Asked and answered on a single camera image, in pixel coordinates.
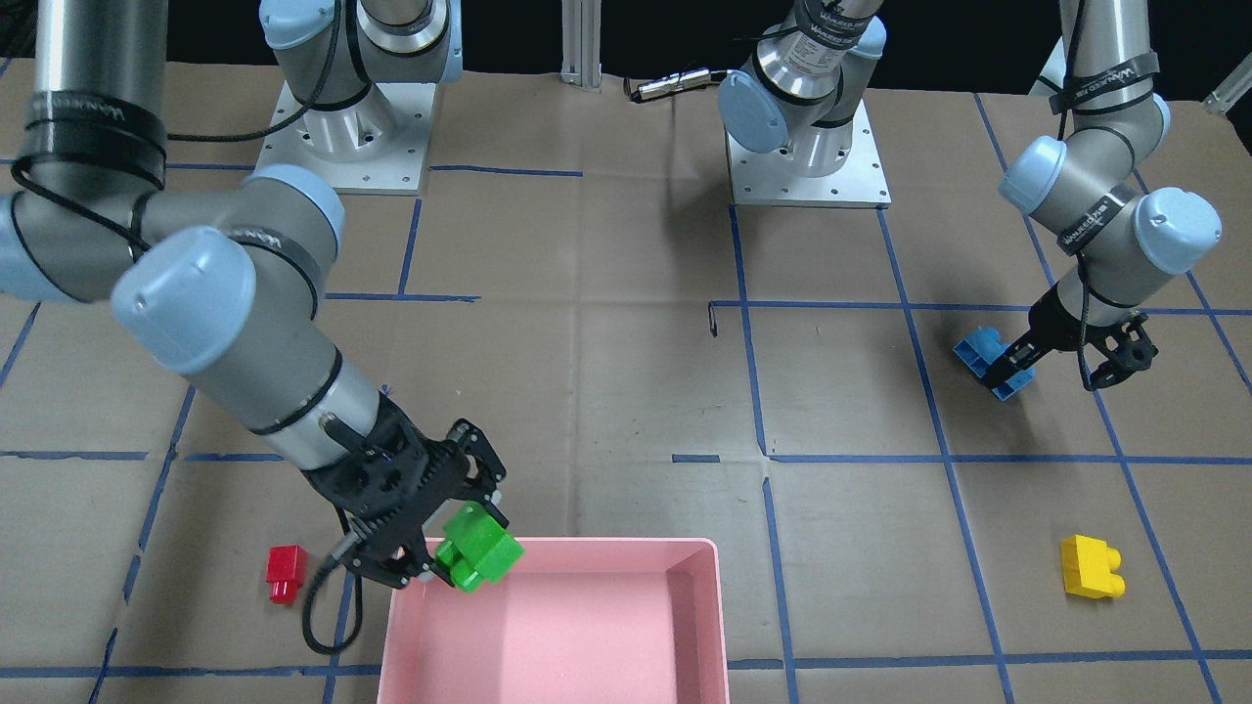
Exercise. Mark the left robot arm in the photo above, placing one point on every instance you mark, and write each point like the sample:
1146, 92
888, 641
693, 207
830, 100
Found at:
808, 74

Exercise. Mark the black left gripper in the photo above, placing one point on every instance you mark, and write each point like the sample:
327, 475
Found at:
1053, 325

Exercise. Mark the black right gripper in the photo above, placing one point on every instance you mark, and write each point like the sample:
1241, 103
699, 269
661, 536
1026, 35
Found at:
476, 467

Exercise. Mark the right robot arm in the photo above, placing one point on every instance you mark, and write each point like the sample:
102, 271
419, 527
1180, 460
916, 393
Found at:
223, 288

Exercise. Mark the aluminium frame post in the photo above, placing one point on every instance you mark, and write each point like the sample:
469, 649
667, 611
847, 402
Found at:
580, 65

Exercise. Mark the red toy block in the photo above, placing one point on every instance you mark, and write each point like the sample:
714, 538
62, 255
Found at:
286, 570

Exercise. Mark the blue toy block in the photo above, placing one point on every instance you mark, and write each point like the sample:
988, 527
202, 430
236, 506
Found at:
979, 350

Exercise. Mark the pink plastic box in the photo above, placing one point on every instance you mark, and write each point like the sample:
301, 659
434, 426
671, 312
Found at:
577, 620

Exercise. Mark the yellow toy block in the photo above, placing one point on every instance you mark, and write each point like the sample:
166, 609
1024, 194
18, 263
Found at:
1090, 568

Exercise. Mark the green toy block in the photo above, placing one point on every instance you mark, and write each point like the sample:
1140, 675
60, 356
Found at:
474, 567

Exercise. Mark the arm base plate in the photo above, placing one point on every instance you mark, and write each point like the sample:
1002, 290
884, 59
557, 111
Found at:
834, 168
376, 147

